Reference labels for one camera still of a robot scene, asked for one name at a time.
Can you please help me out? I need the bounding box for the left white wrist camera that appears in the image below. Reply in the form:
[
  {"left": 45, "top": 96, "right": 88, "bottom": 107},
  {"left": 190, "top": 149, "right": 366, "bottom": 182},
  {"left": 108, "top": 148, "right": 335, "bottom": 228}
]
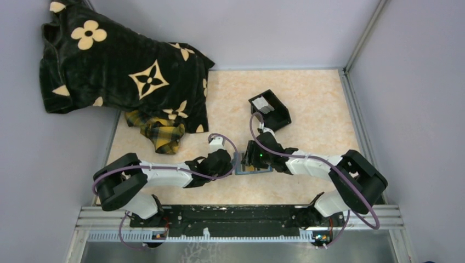
[{"left": 208, "top": 137, "right": 225, "bottom": 153}]

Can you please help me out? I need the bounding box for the black floral plush blanket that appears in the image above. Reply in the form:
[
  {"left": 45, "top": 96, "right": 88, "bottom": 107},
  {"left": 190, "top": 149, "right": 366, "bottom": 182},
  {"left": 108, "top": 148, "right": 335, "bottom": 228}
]
[{"left": 39, "top": 1, "right": 214, "bottom": 133}]

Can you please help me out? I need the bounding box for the aluminium frame rail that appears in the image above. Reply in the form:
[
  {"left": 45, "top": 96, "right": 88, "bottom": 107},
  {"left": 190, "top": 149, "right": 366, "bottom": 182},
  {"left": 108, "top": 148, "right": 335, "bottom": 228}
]
[{"left": 65, "top": 204, "right": 415, "bottom": 262}]

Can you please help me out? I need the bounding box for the blue card holder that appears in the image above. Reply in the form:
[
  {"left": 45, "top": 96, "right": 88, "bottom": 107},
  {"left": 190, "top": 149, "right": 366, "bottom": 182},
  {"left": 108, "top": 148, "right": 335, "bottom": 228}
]
[{"left": 232, "top": 151, "right": 273, "bottom": 175}]

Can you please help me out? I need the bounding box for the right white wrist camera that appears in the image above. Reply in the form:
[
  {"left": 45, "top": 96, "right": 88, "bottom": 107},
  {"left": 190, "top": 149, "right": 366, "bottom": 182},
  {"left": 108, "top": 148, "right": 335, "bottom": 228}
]
[{"left": 258, "top": 127, "right": 275, "bottom": 136}]

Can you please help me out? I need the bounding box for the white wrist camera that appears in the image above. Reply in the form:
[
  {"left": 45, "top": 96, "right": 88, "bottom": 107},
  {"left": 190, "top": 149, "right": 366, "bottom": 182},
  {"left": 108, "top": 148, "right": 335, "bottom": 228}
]
[
  {"left": 208, "top": 137, "right": 225, "bottom": 153},
  {"left": 258, "top": 127, "right": 275, "bottom": 136}
]

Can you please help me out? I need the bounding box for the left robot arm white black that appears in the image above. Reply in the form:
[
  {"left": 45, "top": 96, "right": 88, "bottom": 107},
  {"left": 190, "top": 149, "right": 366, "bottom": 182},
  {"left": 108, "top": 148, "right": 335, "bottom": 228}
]
[{"left": 92, "top": 149, "right": 235, "bottom": 227}]

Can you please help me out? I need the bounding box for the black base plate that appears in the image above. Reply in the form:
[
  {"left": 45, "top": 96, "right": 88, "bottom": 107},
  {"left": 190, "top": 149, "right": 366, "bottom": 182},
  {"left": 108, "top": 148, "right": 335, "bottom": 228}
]
[{"left": 129, "top": 205, "right": 345, "bottom": 238}]

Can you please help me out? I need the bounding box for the yellow black plaid cloth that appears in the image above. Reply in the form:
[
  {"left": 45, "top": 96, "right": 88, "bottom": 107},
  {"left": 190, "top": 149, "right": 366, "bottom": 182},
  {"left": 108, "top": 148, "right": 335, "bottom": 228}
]
[{"left": 124, "top": 110, "right": 186, "bottom": 155}]

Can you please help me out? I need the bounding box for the stack of white cards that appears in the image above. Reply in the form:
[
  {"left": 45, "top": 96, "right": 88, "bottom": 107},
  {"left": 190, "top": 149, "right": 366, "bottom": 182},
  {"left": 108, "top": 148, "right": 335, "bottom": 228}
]
[{"left": 252, "top": 96, "right": 275, "bottom": 115}]

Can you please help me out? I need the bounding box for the black card box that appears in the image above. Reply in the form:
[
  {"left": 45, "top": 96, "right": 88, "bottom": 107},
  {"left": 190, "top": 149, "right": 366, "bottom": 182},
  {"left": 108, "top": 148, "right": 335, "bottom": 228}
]
[{"left": 248, "top": 89, "right": 292, "bottom": 132}]

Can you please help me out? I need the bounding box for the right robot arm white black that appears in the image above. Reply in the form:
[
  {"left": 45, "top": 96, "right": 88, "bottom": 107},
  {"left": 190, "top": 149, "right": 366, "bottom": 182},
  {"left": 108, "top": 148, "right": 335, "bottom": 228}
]
[{"left": 241, "top": 132, "right": 388, "bottom": 226}]

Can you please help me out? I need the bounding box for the purple cable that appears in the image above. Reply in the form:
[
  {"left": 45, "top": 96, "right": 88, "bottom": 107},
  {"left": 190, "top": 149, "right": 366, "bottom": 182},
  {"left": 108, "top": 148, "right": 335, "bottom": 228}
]
[
  {"left": 91, "top": 133, "right": 241, "bottom": 251},
  {"left": 249, "top": 111, "right": 381, "bottom": 250}
]

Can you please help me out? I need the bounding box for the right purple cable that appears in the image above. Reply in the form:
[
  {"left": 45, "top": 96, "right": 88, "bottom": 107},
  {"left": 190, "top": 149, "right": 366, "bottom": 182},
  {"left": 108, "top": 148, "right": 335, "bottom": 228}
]
[{"left": 249, "top": 111, "right": 381, "bottom": 250}]

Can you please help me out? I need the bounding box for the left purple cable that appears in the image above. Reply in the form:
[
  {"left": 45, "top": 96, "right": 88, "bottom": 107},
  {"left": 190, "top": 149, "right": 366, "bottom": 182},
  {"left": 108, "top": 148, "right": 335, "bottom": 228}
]
[{"left": 91, "top": 133, "right": 241, "bottom": 251}]

